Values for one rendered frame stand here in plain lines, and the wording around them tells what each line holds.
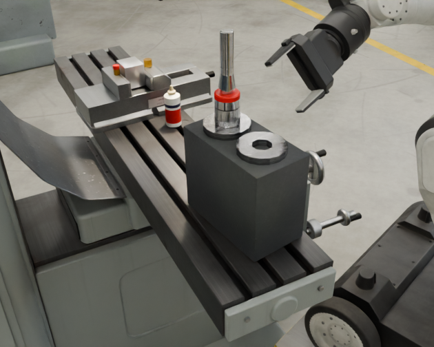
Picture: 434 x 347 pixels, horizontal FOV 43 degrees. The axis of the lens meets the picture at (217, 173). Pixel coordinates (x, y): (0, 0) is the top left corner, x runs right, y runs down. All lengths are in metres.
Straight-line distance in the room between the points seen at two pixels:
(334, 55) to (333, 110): 2.49
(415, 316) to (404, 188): 1.49
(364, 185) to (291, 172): 1.95
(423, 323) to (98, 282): 0.81
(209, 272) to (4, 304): 0.53
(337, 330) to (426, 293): 0.25
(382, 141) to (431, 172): 1.98
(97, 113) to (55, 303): 0.48
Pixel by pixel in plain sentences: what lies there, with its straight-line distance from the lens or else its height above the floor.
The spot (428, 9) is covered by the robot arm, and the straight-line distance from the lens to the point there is 1.24.
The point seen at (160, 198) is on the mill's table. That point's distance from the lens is 1.16.
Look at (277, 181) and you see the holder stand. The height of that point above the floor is 1.10.
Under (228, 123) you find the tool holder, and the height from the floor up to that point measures 1.15.
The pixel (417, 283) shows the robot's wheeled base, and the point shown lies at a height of 0.57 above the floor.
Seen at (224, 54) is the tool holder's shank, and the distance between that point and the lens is 0.94.
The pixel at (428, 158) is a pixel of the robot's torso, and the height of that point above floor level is 0.98.
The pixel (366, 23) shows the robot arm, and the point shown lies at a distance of 1.09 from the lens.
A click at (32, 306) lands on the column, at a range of 1.38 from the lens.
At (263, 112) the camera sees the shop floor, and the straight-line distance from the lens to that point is 3.46.
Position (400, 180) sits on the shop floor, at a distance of 2.96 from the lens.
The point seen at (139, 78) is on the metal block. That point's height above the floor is 1.04.
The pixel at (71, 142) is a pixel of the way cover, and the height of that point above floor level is 0.88.
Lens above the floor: 1.64
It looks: 35 degrees down
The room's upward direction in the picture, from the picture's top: 1 degrees counter-clockwise
